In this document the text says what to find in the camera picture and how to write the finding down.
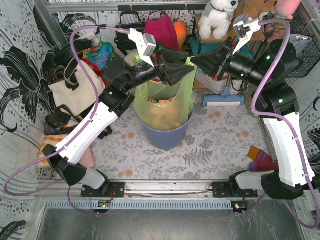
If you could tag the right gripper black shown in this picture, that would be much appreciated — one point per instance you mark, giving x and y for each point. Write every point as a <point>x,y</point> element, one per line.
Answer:
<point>221,63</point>

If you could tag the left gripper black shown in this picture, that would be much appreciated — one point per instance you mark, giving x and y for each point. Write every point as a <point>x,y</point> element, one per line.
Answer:
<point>160,68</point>

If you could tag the green trash bag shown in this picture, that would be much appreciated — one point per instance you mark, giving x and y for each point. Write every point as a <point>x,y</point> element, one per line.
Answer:
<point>183,91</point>

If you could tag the blue trash bin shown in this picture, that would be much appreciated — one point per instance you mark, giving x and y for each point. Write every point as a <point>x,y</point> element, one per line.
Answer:
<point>166,139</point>

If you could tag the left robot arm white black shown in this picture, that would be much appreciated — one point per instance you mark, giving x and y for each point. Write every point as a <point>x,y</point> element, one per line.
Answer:
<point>65,156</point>

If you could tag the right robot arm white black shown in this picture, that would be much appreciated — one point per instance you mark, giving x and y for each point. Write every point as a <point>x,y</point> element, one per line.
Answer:
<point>277,104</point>

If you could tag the magenta cloth bag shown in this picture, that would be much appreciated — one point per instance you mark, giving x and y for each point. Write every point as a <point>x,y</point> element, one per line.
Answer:
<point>163,31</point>

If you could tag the cream canvas tote bag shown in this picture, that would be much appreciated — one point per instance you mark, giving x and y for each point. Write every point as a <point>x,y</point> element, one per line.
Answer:
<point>77,98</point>

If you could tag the orange plush toy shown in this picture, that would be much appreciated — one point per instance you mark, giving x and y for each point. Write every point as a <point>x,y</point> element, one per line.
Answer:
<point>181,33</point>

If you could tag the white sheep plush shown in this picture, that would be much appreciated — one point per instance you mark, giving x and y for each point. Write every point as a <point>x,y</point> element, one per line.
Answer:
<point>132,59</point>

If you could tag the white dog plush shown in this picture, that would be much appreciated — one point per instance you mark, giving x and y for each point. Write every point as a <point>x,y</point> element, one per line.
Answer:
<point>216,18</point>

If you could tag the black metal wooden shelf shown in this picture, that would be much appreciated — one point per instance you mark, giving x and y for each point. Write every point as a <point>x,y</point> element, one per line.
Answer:
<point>200,46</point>

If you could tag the black leather handbag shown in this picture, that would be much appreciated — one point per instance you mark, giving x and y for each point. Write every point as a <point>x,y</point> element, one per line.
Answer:
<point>122,41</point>

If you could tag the brown teddy bear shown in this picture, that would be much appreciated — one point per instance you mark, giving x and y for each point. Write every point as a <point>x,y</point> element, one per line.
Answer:
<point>253,8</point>

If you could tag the colourful printed cloth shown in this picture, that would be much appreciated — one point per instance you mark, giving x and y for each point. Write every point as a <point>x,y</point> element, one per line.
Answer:
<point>98,56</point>

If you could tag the pink plush toy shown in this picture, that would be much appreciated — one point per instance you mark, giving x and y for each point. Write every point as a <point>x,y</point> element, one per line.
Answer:
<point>284,9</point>

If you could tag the silver foil pouch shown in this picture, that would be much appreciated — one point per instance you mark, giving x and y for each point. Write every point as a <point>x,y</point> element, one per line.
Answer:
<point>300,42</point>

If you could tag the black hat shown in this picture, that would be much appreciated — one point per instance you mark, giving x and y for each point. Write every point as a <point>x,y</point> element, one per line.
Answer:
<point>64,56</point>

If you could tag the purple striped sock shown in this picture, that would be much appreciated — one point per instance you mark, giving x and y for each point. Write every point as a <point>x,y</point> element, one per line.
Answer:
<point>261,161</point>

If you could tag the brown patterned sandal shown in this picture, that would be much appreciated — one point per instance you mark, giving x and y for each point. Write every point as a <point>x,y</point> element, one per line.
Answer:
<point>60,122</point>

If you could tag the pink rolled cloth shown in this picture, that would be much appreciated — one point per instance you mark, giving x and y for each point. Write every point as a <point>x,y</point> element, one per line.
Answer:
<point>87,159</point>

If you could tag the orange checkered towel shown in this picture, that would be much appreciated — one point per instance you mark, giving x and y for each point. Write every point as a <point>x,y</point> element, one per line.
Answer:
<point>48,140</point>

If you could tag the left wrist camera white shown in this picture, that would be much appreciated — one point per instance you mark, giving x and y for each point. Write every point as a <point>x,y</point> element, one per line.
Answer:
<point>145,43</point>

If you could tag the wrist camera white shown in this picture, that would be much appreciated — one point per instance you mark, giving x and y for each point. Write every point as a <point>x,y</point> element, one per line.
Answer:
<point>244,27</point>
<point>145,43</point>

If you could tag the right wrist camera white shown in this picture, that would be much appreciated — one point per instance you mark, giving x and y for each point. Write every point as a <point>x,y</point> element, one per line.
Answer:
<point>244,27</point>

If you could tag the black wire basket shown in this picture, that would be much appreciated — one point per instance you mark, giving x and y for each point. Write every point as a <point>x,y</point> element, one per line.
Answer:
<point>311,55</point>

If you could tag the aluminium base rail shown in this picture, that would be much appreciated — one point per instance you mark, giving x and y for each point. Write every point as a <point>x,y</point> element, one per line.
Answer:
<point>146,195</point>

